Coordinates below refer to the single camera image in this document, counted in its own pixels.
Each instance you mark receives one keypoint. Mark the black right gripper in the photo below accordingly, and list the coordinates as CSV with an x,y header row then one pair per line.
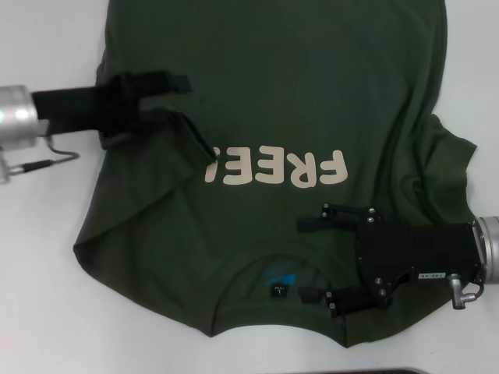
x,y
413,253

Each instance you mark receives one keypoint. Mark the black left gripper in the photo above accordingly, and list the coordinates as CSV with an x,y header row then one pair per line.
x,y
89,109

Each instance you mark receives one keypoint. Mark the dark green FREE t-shirt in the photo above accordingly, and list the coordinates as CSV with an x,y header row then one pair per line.
x,y
273,78

